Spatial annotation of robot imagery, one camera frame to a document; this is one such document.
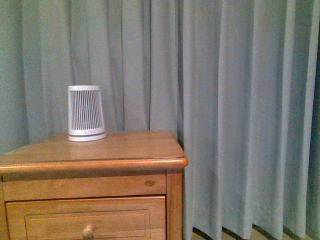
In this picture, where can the wooden nightstand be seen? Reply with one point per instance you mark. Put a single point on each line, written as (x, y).
(123, 165)

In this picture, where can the upper nightstand drawer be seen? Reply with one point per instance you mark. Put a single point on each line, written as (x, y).
(120, 218)

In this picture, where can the round wooden drawer knob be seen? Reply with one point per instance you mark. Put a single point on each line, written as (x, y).
(88, 233)

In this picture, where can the white slatted air purifier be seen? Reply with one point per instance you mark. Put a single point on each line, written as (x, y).
(85, 113)

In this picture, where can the grey-green curtain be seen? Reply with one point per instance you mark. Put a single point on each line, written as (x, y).
(236, 81)

